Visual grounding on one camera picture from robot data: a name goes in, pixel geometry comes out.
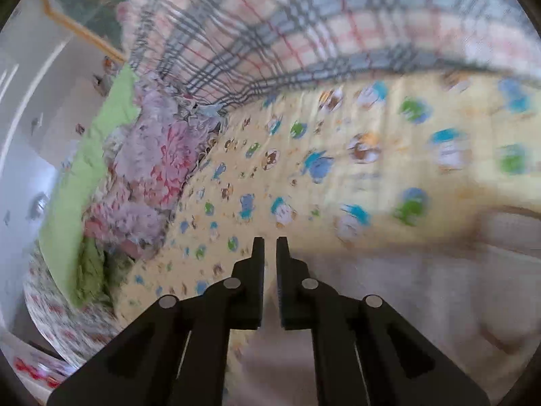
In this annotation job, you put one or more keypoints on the white cabinet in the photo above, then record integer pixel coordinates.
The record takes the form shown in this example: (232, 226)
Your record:
(29, 135)

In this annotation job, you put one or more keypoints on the gold framed picture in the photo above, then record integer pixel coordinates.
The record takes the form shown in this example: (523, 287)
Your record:
(80, 4)

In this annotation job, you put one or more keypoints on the light green quilt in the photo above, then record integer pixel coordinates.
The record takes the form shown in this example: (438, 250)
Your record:
(74, 203)

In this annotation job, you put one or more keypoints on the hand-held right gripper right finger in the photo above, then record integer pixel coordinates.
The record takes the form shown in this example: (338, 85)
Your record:
(291, 296)

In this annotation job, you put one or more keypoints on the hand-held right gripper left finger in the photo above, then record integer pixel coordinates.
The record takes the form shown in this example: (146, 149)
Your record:
(250, 296)

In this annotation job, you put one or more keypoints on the pink cloth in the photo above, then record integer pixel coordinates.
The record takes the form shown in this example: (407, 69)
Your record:
(133, 248)

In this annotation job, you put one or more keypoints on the floral bedsheet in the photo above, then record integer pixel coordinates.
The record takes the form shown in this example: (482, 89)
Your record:
(63, 325)

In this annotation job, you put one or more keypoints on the grey knit sweater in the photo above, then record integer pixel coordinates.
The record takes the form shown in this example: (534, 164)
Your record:
(427, 287)

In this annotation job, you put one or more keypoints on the plaid blanket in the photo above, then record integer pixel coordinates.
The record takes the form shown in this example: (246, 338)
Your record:
(296, 21)

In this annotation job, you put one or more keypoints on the yellow bear print blanket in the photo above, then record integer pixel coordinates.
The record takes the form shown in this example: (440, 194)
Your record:
(338, 177)

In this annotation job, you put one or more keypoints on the floral ruffled pillow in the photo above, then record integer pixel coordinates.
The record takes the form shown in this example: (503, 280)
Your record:
(156, 156)

